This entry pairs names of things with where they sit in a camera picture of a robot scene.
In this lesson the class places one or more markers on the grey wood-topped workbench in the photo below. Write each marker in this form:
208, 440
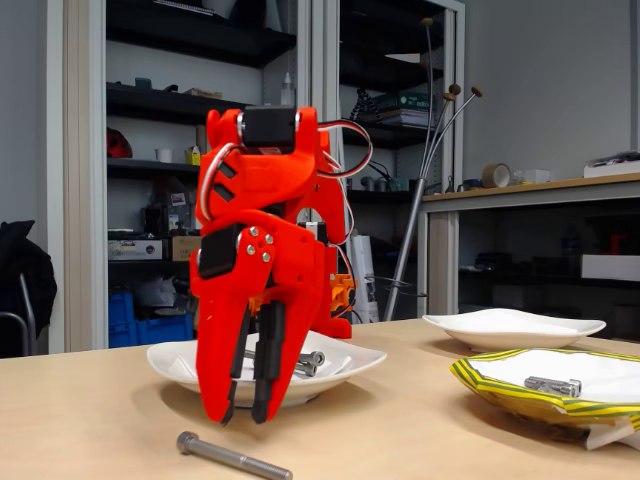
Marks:
575, 192

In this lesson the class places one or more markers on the brown tape roll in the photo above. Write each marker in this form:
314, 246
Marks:
486, 175

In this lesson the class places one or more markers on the metal tube chair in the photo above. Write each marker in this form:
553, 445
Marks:
32, 330

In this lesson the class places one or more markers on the long brown cardboard box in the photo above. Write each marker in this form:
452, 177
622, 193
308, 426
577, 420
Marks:
185, 248

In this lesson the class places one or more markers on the black jacket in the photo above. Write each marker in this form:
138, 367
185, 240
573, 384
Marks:
25, 270

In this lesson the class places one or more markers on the small yellow box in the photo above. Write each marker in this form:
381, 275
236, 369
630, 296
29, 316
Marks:
192, 157

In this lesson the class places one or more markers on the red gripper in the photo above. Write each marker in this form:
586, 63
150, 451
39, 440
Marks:
295, 265

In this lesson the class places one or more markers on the small blue plastic crate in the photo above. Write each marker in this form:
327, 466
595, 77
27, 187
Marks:
120, 307

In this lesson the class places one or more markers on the white square porcelain plate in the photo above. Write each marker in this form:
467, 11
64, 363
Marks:
165, 365
475, 337

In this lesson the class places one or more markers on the red black helmet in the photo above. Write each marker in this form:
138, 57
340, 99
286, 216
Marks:
117, 145

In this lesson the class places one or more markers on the stack of books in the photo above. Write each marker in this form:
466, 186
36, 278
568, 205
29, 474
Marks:
412, 102

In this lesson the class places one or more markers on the small grey printed box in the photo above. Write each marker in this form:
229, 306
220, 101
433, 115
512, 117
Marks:
135, 250

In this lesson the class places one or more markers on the silver coat stand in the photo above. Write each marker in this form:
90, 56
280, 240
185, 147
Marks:
402, 255

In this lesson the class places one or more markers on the white oblong box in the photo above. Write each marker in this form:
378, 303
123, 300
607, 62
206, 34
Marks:
610, 267

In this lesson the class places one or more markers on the small white box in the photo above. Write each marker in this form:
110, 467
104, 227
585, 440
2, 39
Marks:
537, 176

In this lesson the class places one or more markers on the white crumpled paper sheet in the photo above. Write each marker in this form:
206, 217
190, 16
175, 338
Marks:
610, 370

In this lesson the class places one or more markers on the wide blue plastic crate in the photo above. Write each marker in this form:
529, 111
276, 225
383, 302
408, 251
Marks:
165, 330

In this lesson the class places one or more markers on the orange table clamp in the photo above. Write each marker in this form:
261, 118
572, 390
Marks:
255, 302
342, 292

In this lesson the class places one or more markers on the short steel socket screw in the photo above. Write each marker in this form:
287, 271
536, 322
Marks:
570, 387
535, 383

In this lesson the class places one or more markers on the grey open shelf cabinet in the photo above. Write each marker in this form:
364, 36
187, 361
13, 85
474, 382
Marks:
80, 200
452, 50

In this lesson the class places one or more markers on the white plastic bottle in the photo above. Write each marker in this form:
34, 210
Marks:
287, 92

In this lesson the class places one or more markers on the white cup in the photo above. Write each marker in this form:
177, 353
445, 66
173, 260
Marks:
164, 155

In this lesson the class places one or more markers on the yellow striped octagonal paper tray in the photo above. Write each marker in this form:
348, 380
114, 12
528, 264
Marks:
500, 395

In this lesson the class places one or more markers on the red robot arm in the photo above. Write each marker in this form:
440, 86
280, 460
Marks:
270, 175

